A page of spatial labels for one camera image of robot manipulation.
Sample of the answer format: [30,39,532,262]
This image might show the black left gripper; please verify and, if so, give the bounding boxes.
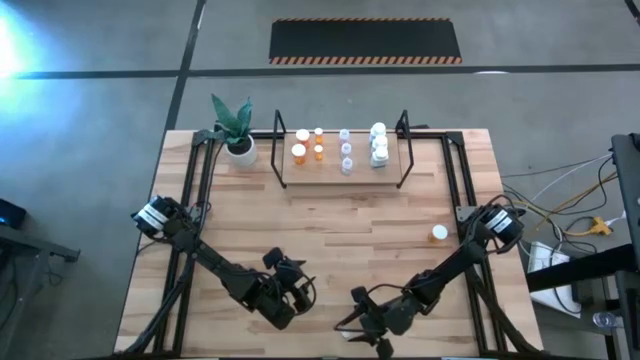
[248,248,307,332]

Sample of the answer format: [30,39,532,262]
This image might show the black desk frame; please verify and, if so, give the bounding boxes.
[524,132,640,360]

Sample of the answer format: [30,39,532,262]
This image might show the snake plant in white pot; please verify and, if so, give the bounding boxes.
[209,93,260,169]

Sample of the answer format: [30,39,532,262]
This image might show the black hazard-striped floor mat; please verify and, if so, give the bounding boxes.
[268,17,463,66]

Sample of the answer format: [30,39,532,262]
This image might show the wooden shelf with black frame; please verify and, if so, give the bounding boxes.
[269,108,416,190]

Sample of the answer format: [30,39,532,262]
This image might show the white power strip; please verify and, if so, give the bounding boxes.
[527,240,584,319]

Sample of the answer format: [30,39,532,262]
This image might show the yellow power splitter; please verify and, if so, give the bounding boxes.
[589,215,614,238]

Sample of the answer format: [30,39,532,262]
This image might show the black aluminium rig frame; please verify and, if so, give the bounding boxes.
[112,128,546,359]

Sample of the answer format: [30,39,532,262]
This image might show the black floor stand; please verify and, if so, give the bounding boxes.
[0,224,82,360]

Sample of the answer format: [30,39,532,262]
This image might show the black device with blue light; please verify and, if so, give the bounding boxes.
[0,198,28,230]

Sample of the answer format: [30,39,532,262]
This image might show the clear water bottle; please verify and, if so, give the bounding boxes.
[592,310,625,330]

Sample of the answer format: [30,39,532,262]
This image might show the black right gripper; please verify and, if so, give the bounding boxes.
[334,287,421,360]

